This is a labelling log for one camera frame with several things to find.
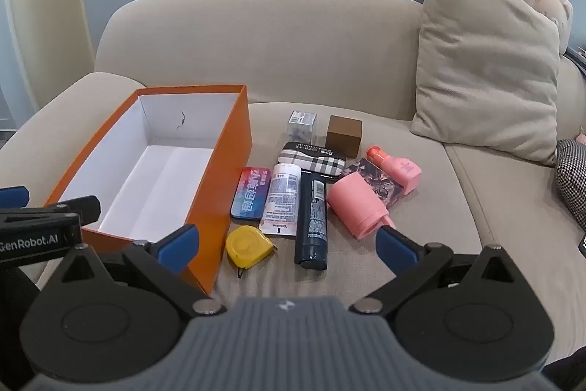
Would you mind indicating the small brown box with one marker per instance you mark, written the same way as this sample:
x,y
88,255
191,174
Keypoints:
x,y
343,137

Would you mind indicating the red and blue tin case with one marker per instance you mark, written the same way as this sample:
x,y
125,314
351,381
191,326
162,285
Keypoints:
x,y
251,194

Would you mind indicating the beige cushion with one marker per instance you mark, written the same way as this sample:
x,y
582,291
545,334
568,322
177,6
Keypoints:
x,y
480,75

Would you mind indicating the houndstooth cloth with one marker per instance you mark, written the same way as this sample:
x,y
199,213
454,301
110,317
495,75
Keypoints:
x,y
572,180

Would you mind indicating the floral print card box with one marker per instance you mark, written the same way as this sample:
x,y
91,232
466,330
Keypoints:
x,y
380,185

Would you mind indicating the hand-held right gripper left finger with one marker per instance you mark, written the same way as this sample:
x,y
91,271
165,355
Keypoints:
x,y
177,248

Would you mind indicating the yellow tape measure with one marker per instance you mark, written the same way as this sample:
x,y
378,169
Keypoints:
x,y
249,246

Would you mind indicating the white squeeze tube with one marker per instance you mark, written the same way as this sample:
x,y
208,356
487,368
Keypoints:
x,y
281,198

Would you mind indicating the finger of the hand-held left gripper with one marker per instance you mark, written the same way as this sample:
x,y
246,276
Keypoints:
x,y
13,196
84,210

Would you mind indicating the beige sofa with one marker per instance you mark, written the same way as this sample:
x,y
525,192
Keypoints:
x,y
274,38

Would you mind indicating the plaid glasses case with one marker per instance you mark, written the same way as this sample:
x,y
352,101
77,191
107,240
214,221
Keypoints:
x,y
316,159

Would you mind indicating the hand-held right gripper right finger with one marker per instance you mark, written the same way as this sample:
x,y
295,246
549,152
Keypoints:
x,y
394,248

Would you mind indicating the pink pump bottle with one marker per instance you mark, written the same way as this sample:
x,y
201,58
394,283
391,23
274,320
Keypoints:
x,y
403,173

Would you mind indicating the orange cardboard box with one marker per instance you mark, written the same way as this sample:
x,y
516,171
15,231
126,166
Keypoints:
x,y
229,171

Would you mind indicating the pink cylinder roller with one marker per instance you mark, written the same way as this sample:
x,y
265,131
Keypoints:
x,y
352,203

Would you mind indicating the small clear plastic box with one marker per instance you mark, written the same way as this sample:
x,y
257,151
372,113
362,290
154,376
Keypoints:
x,y
302,127

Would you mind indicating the dark blue bottle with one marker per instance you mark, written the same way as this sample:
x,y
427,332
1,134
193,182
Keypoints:
x,y
311,235

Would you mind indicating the cream door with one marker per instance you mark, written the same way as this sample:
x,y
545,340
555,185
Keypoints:
x,y
41,6

